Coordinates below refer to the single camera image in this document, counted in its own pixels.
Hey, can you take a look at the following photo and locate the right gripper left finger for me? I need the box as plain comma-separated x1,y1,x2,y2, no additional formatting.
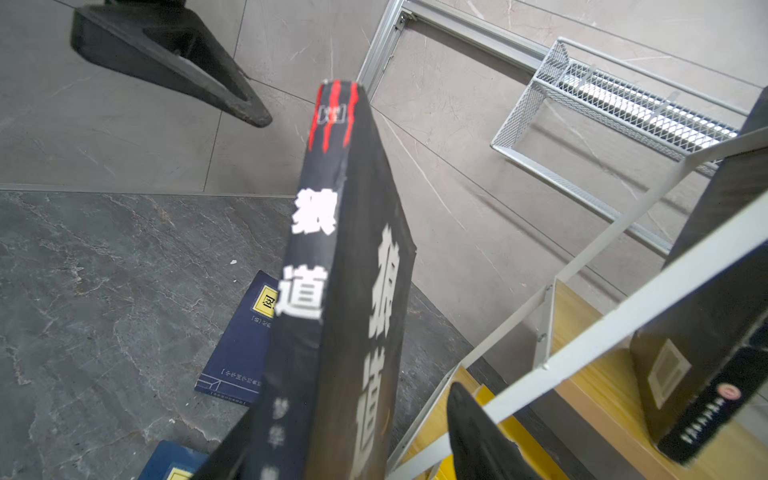
70,1,272,128

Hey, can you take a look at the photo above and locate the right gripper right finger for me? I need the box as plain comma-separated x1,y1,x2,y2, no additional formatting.
447,383,540,480

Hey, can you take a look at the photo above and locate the black wolf book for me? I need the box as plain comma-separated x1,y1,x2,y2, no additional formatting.
196,80,416,479

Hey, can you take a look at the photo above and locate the blue book Han Feizi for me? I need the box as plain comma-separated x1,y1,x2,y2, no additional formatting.
138,440,208,480

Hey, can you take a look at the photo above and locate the yellow book on shelf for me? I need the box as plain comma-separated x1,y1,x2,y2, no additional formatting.
429,383,567,479

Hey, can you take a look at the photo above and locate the white wooden two-tier shelf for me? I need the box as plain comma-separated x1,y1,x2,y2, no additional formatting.
383,125,768,480

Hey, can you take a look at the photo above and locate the black book on shelf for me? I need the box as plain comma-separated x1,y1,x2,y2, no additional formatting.
629,86,768,466

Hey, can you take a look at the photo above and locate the navy book yellow label far-left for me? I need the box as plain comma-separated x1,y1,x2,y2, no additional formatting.
194,271,278,406

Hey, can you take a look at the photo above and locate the white wire mesh basket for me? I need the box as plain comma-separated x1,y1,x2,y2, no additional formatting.
491,37,749,222

